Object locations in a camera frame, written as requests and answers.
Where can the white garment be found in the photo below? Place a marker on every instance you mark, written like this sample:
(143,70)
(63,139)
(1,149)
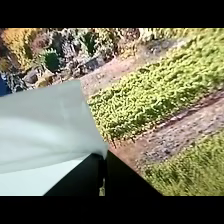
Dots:
(43,130)

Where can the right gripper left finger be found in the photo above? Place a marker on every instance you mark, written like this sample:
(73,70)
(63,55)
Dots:
(83,178)

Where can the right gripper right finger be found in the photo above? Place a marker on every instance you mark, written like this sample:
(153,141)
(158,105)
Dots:
(128,181)

